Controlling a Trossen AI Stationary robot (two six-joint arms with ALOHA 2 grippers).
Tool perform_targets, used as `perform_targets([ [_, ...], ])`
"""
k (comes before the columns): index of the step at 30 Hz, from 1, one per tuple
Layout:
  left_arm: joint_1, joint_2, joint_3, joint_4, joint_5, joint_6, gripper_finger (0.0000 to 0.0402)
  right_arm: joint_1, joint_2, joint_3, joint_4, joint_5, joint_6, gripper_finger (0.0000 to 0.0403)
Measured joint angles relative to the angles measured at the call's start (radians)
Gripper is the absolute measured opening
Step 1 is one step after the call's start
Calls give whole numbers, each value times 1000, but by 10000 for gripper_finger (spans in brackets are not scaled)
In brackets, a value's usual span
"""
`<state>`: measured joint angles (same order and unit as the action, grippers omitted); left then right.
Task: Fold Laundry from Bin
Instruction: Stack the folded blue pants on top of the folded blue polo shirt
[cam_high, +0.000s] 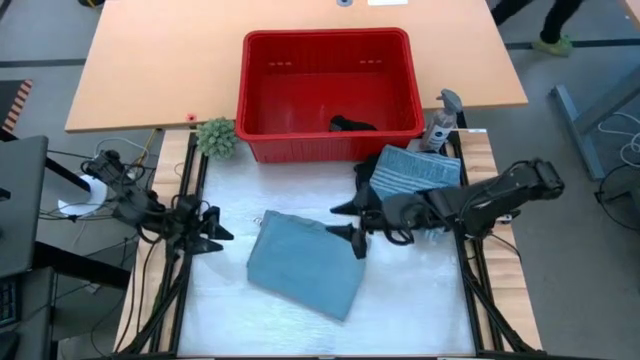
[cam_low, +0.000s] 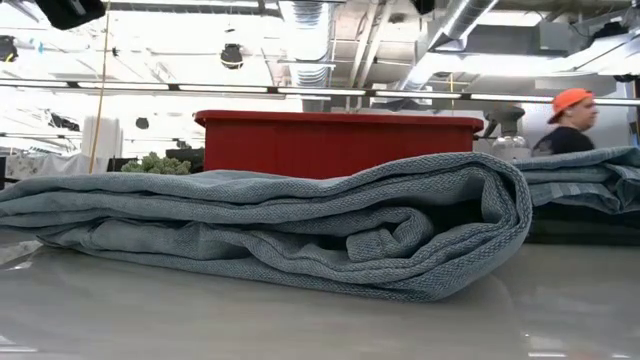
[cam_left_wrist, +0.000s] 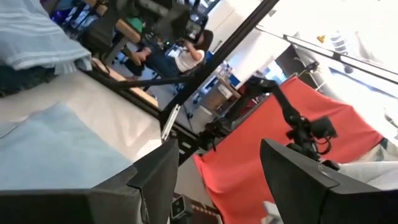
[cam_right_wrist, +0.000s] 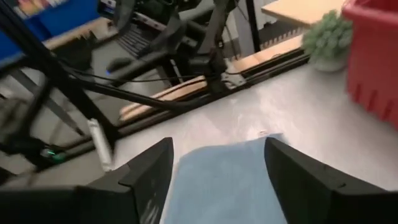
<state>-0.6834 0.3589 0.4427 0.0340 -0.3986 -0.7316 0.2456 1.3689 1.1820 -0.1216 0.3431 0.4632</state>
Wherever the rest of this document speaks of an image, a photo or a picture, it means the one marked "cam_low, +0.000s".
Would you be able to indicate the blue white striped shirt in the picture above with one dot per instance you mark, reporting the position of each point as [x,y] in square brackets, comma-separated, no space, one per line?
[575,182]

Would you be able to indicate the dark blue denim jeans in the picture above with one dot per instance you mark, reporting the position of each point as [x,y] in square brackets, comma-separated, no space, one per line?
[585,227]

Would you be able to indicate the light blue denim shirt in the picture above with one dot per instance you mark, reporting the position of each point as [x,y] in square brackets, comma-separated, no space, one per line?
[250,225]

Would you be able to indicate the red plastic laundry bin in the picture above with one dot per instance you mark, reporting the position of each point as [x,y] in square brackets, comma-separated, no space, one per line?
[330,145]

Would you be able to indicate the black round ceiling fixture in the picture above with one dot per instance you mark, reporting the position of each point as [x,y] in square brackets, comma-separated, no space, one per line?
[7,48]
[231,56]

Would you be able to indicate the white cabinet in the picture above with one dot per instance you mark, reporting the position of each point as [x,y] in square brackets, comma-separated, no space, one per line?
[102,137]

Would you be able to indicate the long ceiling light bar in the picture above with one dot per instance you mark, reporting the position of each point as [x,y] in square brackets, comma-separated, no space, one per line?
[325,91]

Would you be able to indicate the white hanging cloth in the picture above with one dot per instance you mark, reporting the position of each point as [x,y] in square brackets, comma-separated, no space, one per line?
[55,167]

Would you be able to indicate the black cabinet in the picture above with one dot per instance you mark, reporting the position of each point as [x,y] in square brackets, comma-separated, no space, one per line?
[117,164]

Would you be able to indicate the white spray bottle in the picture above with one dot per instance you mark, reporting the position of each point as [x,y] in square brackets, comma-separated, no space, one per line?
[507,142]

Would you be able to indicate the green potted plant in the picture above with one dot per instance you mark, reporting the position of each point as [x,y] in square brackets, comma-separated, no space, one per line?
[155,165]

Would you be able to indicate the person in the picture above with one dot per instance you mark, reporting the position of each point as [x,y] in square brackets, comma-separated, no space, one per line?
[565,140]

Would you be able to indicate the silver ventilation duct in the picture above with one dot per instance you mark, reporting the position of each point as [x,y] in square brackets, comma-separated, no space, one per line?
[307,40]
[465,20]

